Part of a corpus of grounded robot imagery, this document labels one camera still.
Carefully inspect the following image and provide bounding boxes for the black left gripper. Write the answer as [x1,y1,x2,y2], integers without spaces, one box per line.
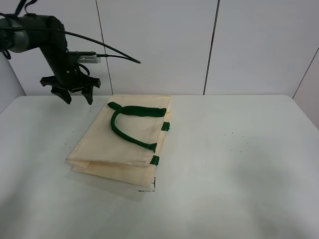
[40,58,100,105]

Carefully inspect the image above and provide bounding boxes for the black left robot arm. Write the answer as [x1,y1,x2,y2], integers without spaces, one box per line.
[0,14,101,104]

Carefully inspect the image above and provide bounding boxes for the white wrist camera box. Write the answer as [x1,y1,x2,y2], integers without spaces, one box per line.
[77,55,101,64]

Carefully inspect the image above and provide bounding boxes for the black cable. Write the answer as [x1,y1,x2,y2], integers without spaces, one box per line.
[0,26,142,64]

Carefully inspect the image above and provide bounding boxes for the white linen bag green handles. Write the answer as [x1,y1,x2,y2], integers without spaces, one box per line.
[66,95,171,188]

